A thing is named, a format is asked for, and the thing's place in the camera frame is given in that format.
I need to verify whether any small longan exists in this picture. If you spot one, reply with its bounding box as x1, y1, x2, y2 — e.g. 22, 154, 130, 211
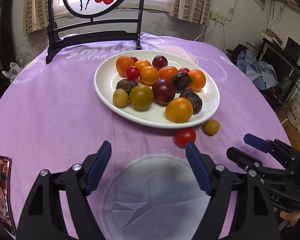
202, 120, 220, 136
113, 88, 129, 108

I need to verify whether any wrinkled passion fruit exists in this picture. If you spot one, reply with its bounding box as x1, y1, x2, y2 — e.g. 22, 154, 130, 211
172, 72, 191, 93
116, 79, 139, 94
179, 89, 203, 114

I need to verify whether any smooth orange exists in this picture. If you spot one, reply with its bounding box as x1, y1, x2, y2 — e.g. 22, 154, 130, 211
140, 66, 159, 86
165, 97, 193, 123
135, 60, 152, 71

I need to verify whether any dark plum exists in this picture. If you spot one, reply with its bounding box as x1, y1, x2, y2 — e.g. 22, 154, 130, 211
152, 55, 168, 70
152, 79, 175, 106

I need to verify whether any cherry tomato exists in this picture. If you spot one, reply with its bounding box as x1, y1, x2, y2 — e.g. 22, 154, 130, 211
174, 128, 196, 148
179, 68, 190, 73
130, 56, 138, 63
125, 66, 140, 81

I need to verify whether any large mandarin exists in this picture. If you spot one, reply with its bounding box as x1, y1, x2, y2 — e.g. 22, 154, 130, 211
159, 66, 179, 82

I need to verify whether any green-yellow round fruit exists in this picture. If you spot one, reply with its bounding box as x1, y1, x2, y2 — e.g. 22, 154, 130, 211
129, 85, 154, 111

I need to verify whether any smooth orange front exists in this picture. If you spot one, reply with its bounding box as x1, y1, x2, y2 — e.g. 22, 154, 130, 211
135, 60, 152, 71

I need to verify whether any person's right hand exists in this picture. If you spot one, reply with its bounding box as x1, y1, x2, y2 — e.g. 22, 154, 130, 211
273, 207, 300, 228

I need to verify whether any printed card packet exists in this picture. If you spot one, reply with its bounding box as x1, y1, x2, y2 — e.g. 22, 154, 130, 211
0, 155, 17, 236

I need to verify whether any blue clothes pile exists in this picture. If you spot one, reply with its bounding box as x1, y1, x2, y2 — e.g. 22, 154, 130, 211
236, 49, 279, 90

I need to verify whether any purple tablecloth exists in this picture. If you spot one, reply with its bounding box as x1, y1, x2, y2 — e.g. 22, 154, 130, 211
0, 33, 288, 239

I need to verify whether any white oval plate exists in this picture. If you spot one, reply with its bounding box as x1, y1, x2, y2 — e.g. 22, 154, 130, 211
94, 50, 220, 129

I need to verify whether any white plastic bag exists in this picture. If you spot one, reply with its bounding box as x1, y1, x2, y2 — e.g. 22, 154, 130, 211
2, 62, 23, 83

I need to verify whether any right beige curtain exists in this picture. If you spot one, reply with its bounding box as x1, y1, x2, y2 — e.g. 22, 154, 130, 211
170, 0, 212, 26

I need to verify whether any beige curtain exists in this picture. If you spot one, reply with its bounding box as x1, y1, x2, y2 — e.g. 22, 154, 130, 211
23, 0, 53, 36
170, 0, 212, 26

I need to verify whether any left beige curtain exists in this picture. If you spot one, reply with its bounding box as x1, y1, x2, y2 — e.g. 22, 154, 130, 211
23, 0, 53, 36

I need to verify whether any white power cable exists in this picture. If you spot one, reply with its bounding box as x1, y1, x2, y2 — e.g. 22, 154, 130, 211
193, 17, 220, 42

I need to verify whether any wall power socket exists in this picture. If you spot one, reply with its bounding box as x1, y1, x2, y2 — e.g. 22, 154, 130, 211
210, 12, 226, 25

